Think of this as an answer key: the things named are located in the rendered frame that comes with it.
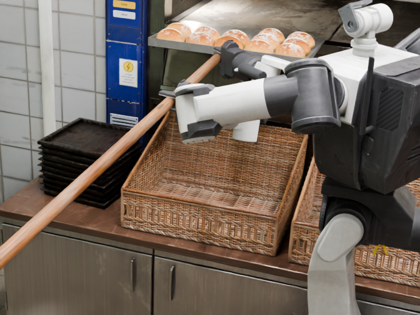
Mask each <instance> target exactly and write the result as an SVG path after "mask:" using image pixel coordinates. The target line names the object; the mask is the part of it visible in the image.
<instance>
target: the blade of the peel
mask: <svg viewBox="0 0 420 315"><path fill-rule="evenodd" d="M181 23H183V24H185V25H187V26H188V27H189V28H190V30H191V32H192V33H194V32H195V30H196V29H197V28H199V27H201V26H210V27H212V28H214V29H215V30H216V31H217V32H218V33H219V35H220V37H221V36H222V35H223V34H224V33H225V32H227V31H230V30H240V31H242V32H244V33H245V34H246V35H247V36H248V38H249V41H251V40H252V39H253V37H254V36H256V35H258V34H259V33H260V31H262V30H260V29H250V28H245V27H235V26H225V25H219V24H209V23H204V22H194V21H185V20H183V21H181ZM282 33H283V35H284V38H285V40H286V39H287V38H288V36H289V35H290V34H291V33H285V32H282ZM157 35H158V33H157V34H154V35H152V36H150V37H148V46H156V47H161V48H170V49H179V50H184V51H193V52H199V53H208V54H213V52H214V51H215V50H214V47H218V46H210V45H204V44H195V43H190V42H186V41H184V42H181V41H172V40H166V39H157ZM312 38H313V39H314V42H315V46H314V47H313V48H312V49H311V51H310V53H309V54H308V55H307V56H306V57H305V58H304V57H295V56H285V55H280V54H275V51H274V53H273V54H271V53H266V52H257V51H248V50H245V51H246V52H248V53H251V54H254V55H256V56H259V57H263V56H264V55H267V56H273V57H275V58H279V59H283V60H285V61H289V62H293V61H297V60H300V59H306V58H313V57H314V56H315V55H316V53H317V52H318V51H319V49H320V47H321V46H322V45H323V43H324V42H325V40H326V39H327V38H325V37H316V36H312Z"/></svg>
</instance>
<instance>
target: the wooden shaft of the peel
mask: <svg viewBox="0 0 420 315"><path fill-rule="evenodd" d="M220 62H221V55H220V54H215V55H213V56H212V57H211V58H210V59H209V60H208V61H206V62H205V63H204V64H203V65H202V66H201V67H200V68H199V69H198V70H197V71H196V72H194V73H193V74H192V75H191V76H190V77H189V78H187V79H186V81H187V82H191V84H197V83H198V82H199V81H200V80H201V79H202V78H204V77H205V76H206V75H207V74H208V73H209V72H210V71H211V70H212V69H213V68H214V67H215V66H217V65H218V64H219V63H220ZM175 104H176V99H173V98H170V97H167V98H166V99H164V100H163V101H162V102H161V103H160V104H159V105H157V106H156V107H155V108H154V109H153V110H152V111H151V112H150V113H149V114H148V115H147V116H145V117H144V118H143V119H142V120H141V121H140V122H138V123H137V124H136V125H135V126H134V127H133V128H132V129H131V130H130V131H129V132H127V133H126V134H125V135H124V136H123V137H122V138H121V139H120V140H119V141H118V142H117V143H116V144H114V145H113V146H112V147H111V148H110V149H108V150H107V151H106V152H105V153H104V154H103V155H102V156H101V157H100V158H99V159H98V160H96V161H95V162H94V163H93V164H92V165H91V166H89V167H88V168H87V169H86V170H85V171H84V172H83V173H82V174H81V175H80V176H79V177H77V178H76V179H75V180H74V181H73V182H72V183H71V184H70V185H69V186H68V187H67V188H65V189H64V190H63V191H62V192H61V193H59V194H58V195H57V196H56V197H55V198H54V199H53V200H52V201H51V202H50V203H49V204H47V205H46V206H45V207H44V208H43V209H42V210H40V211H39V212H38V213H37V214H36V215H35V216H34V217H33V218H32V219H31V220H30V221H28V222H27V223H26V224H25V225H24V226H23V227H22V228H21V229H20V230H19V231H18V232H16V233H15V234H14V235H13V236H12V237H10V238H9V239H8V240H7V241H6V242H5V243H4V244H3V245H2V246H1V247H0V270H1V269H2V268H3V267H4V266H5V265H6V264H7V263H8V262H9V261H10V260H11V259H12V258H13V257H14V256H15V255H16V254H17V253H19V252H20V251H21V250H22V249H23V248H24V247H25V246H26V245H27V244H28V243H30V242H31V241H32V240H33V239H34V238H35V237H36V236H37V235H38V234H39V233H40V232H41V231H42V230H43V229H44V228H45V227H46V226H47V225H48V224H49V223H50V222H51V221H52V220H54V219H55V218H56V217H57V216H58V215H59V214H60V213H61V212H62V211H63V210H64V209H66V208H67V207H68V206H69V205H70V204H71V203H72V202H73V201H74V200H75V199H76V198H77V197H78V196H79V195H80V194H81V193H82V192H83V191H84V190H85V189H86V188H88V187H89V186H90V185H91V184H92V183H93V182H94V181H95V180H96V179H97V178H98V177H99V176H100V175H101V174H102V173H103V172H104V171H105V170H106V169H107V168H108V167H109V166H110V165H112V164H113V163H114V162H115V161H116V160H117V159H118V158H119V157H120V156H121V155H122V154H124V153H125V152H126V151H127V150H128V149H129V148H130V147H131V146H132V145H133V144H134V143H135V142H136V141H137V140H138V139H139V138H140V137H141V136H142V135H143V134H144V133H146V132H147V131H148V130H149V129H150V128H151V127H152V126H153V125H154V124H155V123H156V122H157V121H159V120H160V119H161V118H162V117H163V116H164V115H165V114H166V113H167V112H168V111H169V110H170V109H171V108H172V107H173V106H174V105H175Z"/></svg>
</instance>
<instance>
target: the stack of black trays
mask: <svg viewBox="0 0 420 315"><path fill-rule="evenodd" d="M131 129H132V128H129V127H123V126H118V125H114V124H109V123H105V122H100V121H94V120H91V119H85V118H82V117H79V118H77V119H76V120H74V121H72V122H70V123H69V124H67V125H65V126H63V127H62V128H60V129H58V130H57V131H54V132H52V133H51V134H49V135H47V136H46V137H44V138H42V139H40V140H39V141H38V142H37V144H40V145H41V146H40V147H38V148H39V149H42V151H41V152H40V153H38V154H40V155H42V157H40V158H39V159H38V160H40V161H42V162H41V163H39V164H38V166H42V169H41V170H39V172H42V173H43V174H42V175H41V176H39V178H43V181H41V182H40V183H41V184H43V185H44V186H43V187H42V188H40V189H41V190H44V193H45V194H49V195H52V196H57V195H58V194H59V193H61V192H62V191H63V190H64V189H65V188H67V187H68V186H69V185H70V184H71V183H72V182H73V181H74V180H75V179H76V178H77V177H79V176H80V175H81V174H82V173H83V172H84V171H85V170H86V169H87V168H88V167H89V166H91V165H92V164H93V163H94V162H95V161H96V160H98V159H99V158H100V157H101V156H102V155H103V154H104V153H105V152H106V151H107V150H108V149H110V148H111V147H112V146H113V145H114V144H116V143H117V142H118V141H119V140H120V139H121V138H122V137H123V136H124V135H125V134H126V133H128V132H129V131H130V130H131ZM142 139H143V138H141V137H140V138H139V139H138V140H137V141H136V142H135V143H134V144H133V145H132V146H131V147H130V148H129V149H128V150H127V151H126V152H125V153H124V154H122V155H121V156H120V157H119V158H118V159H117V160H116V161H115V162H114V163H113V164H112V165H110V166H109V167H108V168H107V169H106V170H105V171H104V172H103V173H102V174H101V175H100V176H99V177H98V178H97V179H96V180H95V181H94V182H93V183H92V184H91V185H90V186H89V187H87V188H86V189H85V190H84V191H83V192H82V193H81V194H80V195H79V196H78V197H77V198H76V199H75V200H74V201H76V202H79V203H83V204H87V205H90V206H95V207H98V208H103V209H104V208H105V207H106V206H108V205H109V204H110V203H112V202H113V201H114V200H115V199H117V198H118V197H119V196H120V195H121V188H122V186H123V184H124V183H125V182H124V181H126V179H127V178H128V176H129V175H130V173H131V172H130V171H132V170H133V167H134V166H135V165H136V162H137V161H138V160H139V158H140V157H141V151H143V150H144V149H143V148H140V147H141V146H142V145H144V144H142V143H139V142H140V140H142Z"/></svg>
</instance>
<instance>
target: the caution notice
mask: <svg viewBox="0 0 420 315"><path fill-rule="evenodd" d="M119 84H120V85H125V86H132V87H138V62H137V61H132V60H128V59H119Z"/></svg>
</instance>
